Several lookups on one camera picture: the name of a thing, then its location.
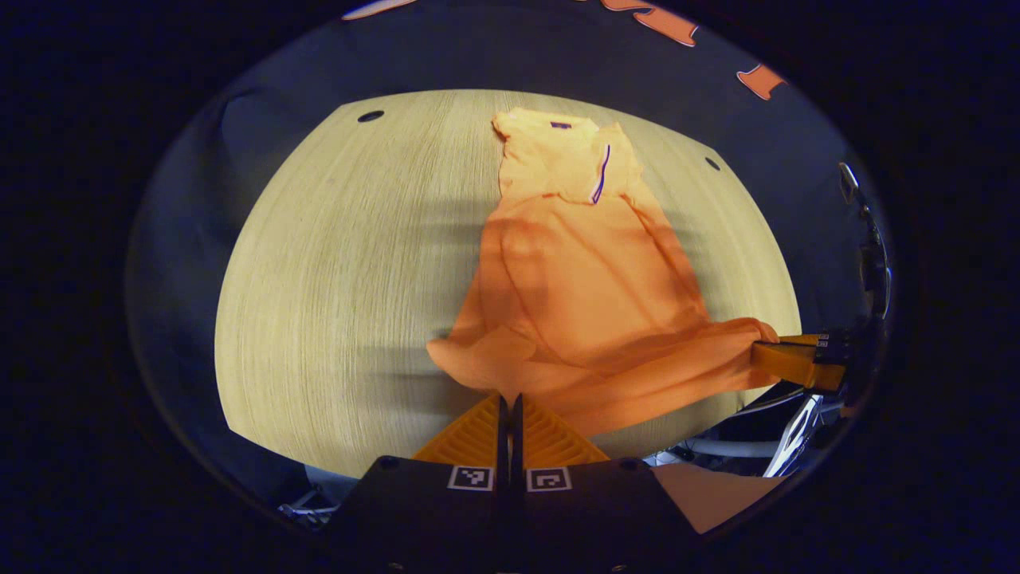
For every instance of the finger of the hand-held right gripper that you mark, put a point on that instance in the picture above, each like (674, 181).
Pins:
(797, 363)
(821, 340)

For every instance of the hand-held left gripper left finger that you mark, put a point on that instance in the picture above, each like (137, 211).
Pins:
(430, 510)

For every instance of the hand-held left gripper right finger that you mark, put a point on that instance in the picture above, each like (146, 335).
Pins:
(590, 510)

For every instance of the orange T-shirt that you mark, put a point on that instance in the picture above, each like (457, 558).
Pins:
(582, 303)

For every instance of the white metal table frame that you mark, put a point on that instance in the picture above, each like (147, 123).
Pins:
(789, 438)

